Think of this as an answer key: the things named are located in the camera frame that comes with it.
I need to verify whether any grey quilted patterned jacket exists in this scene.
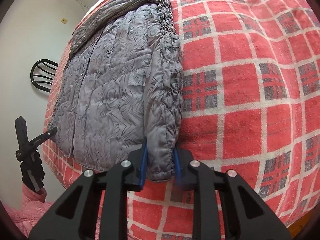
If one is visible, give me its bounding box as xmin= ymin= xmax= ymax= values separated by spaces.
xmin=48 ymin=0 xmax=183 ymax=181

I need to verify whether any pink sleeve forearm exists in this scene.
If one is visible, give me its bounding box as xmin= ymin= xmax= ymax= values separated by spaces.
xmin=4 ymin=183 xmax=53 ymax=237

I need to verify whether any left hand black glove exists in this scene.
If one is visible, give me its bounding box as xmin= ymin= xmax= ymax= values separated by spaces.
xmin=20 ymin=151 xmax=45 ymax=193

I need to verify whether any black metal chair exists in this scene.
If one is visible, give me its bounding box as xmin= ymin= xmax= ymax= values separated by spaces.
xmin=30 ymin=59 xmax=58 ymax=93

